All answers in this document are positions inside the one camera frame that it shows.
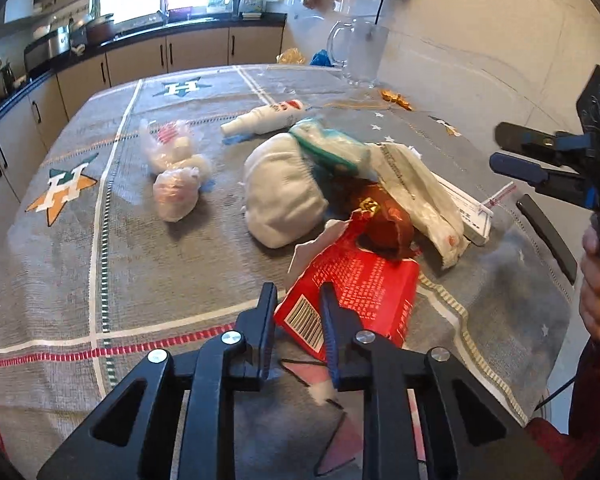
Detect orange peel pieces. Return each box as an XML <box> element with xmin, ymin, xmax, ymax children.
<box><xmin>379</xmin><ymin>89</ymin><xmax>414</xmax><ymax>110</ymax></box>

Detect red paper package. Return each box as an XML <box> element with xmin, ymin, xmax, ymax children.
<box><xmin>274</xmin><ymin>210</ymin><xmax>419</xmax><ymax>361</ymax></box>

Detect grey patterned tablecloth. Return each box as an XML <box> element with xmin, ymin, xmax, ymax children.
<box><xmin>0</xmin><ymin>65</ymin><xmax>574</xmax><ymax>479</ymax></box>

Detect clear glass pitcher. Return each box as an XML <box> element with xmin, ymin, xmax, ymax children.
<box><xmin>326</xmin><ymin>18</ymin><xmax>389</xmax><ymax>88</ymax></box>

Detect white cloth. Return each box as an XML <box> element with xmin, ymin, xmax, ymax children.
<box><xmin>244</xmin><ymin>133</ymin><xmax>328</xmax><ymax>249</ymax></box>

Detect knotted clear plastic bag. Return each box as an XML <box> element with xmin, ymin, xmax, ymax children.
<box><xmin>138</xmin><ymin>119</ymin><xmax>211</xmax><ymax>223</ymax></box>

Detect dark red snack packet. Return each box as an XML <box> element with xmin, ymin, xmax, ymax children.
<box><xmin>347</xmin><ymin>179</ymin><xmax>415</xmax><ymax>259</ymax></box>

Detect dark cooking pot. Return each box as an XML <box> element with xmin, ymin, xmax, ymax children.
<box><xmin>85</xmin><ymin>13</ymin><xmax>117</xmax><ymax>46</ymax></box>

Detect person right hand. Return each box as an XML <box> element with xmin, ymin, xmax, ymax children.
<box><xmin>579</xmin><ymin>226</ymin><xmax>600</xmax><ymax>342</ymax></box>

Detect green tissue pack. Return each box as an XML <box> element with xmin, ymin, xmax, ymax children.
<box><xmin>289</xmin><ymin>118</ymin><xmax>373</xmax><ymax>178</ymax></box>

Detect white striped plastic bag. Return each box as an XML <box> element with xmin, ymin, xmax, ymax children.
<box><xmin>367</xmin><ymin>142</ymin><xmax>468</xmax><ymax>269</ymax></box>

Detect white medicine box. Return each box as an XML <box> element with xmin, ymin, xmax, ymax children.
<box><xmin>434</xmin><ymin>174</ymin><xmax>517</xmax><ymax>246</ymax></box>

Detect silver rice cooker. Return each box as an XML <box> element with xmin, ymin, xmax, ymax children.
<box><xmin>23</xmin><ymin>26</ymin><xmax>70</xmax><ymax>73</ymax></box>

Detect white spray bottle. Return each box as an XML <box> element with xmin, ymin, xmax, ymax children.
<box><xmin>221</xmin><ymin>100</ymin><xmax>306</xmax><ymax>136</ymax></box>

